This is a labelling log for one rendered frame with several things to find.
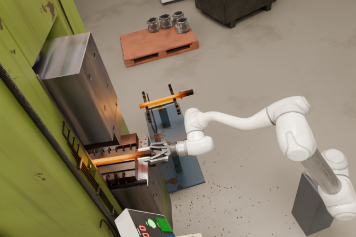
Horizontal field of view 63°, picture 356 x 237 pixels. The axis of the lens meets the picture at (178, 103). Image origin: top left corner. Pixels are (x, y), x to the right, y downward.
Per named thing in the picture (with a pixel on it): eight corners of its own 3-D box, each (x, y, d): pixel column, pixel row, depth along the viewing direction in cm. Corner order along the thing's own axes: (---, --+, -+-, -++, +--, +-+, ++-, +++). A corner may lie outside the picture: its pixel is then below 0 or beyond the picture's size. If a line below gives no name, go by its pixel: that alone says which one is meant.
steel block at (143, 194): (160, 171, 223) (147, 134, 192) (162, 219, 195) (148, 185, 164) (90, 182, 225) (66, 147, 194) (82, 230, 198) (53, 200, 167)
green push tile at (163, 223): (166, 218, 142) (156, 217, 137) (173, 231, 137) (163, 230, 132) (163, 221, 143) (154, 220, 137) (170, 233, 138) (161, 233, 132)
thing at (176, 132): (178, 104, 245) (178, 102, 244) (191, 139, 216) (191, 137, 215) (144, 114, 243) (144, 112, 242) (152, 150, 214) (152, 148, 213)
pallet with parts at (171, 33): (185, 24, 471) (182, 6, 450) (201, 47, 416) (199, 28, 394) (119, 43, 460) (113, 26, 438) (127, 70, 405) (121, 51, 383)
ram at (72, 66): (118, 87, 160) (92, 21, 133) (113, 140, 132) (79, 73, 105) (46, 99, 162) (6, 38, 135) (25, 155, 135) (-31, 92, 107)
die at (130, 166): (138, 153, 182) (134, 145, 176) (138, 181, 167) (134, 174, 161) (73, 164, 184) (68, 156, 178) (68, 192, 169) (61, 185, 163)
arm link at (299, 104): (264, 100, 144) (267, 120, 135) (299, 84, 135) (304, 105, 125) (277, 115, 151) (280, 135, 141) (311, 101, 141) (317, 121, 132)
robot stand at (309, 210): (313, 203, 234) (328, 162, 192) (329, 227, 219) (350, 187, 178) (291, 212, 231) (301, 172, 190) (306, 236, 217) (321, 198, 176)
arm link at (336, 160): (337, 163, 184) (346, 142, 169) (346, 190, 171) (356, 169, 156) (310, 163, 187) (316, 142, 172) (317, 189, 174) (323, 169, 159)
